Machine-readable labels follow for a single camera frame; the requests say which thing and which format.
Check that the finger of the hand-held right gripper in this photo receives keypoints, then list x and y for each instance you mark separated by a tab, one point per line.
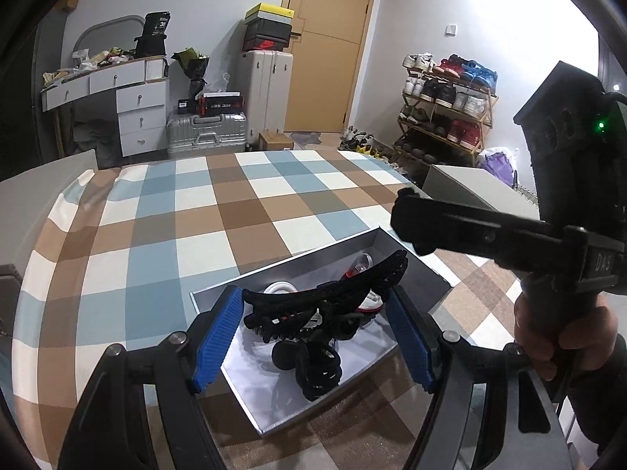
470	230

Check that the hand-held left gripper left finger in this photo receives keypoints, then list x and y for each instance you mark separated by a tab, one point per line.
218	338

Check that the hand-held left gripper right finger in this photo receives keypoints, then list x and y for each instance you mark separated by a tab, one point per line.
410	340

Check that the grey rectangular storage box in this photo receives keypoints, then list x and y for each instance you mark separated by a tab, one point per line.
254	382

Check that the large black hair claw clip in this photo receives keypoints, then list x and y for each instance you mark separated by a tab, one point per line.
313	301

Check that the person's right hand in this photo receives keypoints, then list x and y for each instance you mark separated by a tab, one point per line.
588	347

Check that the red and white ornament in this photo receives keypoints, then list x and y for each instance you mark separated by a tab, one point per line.
360	264
373	302

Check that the purple bag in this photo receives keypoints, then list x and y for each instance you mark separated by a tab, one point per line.
497	166

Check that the white round bangle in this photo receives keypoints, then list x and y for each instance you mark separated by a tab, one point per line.
280	286

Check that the small black hair claw clip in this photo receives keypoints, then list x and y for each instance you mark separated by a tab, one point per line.
318	372

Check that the wooden shoe rack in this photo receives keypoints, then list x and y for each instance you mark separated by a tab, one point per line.
482	122

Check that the pile of floor shoes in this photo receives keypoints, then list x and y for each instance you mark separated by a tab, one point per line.
362	143

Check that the group of sneakers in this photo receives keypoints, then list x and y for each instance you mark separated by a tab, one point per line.
441	90

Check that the silver flat suitcase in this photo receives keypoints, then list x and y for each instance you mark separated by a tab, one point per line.
205	134

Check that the small cardboard box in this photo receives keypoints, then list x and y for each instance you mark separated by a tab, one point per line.
275	141

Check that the wooden door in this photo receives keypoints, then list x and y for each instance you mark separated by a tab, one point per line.
328	44

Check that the black and red box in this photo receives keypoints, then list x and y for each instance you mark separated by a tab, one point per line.
220	103

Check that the white bed board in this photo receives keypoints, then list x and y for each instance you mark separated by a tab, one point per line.
44	174

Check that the white dresser with drawers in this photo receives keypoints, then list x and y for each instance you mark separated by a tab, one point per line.
139	107

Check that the white upright suitcase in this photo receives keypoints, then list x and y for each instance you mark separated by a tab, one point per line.
267	95

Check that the dark wrapped flower bouquet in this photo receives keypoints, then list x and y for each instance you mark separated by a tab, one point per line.
193	66

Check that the stack of shoe boxes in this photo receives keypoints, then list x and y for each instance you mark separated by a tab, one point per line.
268	27

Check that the black paper bag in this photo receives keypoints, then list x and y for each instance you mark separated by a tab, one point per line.
153	34

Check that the arched mirror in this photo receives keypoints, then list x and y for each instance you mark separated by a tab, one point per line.
112	34

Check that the white light switch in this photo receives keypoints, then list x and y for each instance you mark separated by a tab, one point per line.
451	30

